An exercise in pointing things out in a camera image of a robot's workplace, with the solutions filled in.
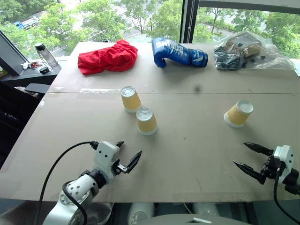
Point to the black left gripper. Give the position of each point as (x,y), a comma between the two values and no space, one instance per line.
(118,169)

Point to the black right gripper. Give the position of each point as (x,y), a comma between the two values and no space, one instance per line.
(273,167)

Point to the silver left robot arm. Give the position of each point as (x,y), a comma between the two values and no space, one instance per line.
(77,187)

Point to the yellow ribbed paper cup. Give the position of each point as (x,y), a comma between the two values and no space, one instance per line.
(237,114)
(146,123)
(130,100)

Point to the white rounded shape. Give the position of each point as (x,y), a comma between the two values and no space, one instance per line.
(205,209)
(140,213)

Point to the clear tape strip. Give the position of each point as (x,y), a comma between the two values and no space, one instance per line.
(100,90)

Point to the red cloth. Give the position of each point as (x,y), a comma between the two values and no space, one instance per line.
(107,57)

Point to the clear plastic bag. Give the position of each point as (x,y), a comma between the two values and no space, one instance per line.
(269,58)

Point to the blue boxing glove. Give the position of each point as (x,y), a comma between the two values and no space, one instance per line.
(173,52)

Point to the small black round object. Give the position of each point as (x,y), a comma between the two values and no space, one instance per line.
(43,70)

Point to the black chair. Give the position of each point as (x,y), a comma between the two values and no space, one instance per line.
(14,112)

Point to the clear water bottle black cap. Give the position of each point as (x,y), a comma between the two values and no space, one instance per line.
(48,56)

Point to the white and red clutter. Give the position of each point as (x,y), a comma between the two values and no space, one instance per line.
(29,65)

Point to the blue truck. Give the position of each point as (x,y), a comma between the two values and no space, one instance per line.
(24,23)

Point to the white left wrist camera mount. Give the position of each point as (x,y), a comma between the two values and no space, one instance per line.
(105,154)

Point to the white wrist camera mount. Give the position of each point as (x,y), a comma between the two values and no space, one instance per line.
(105,154)
(284,155)

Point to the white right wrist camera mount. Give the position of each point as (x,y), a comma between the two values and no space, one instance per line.
(284,155)

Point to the black window frame post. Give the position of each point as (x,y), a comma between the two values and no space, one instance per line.
(188,21)

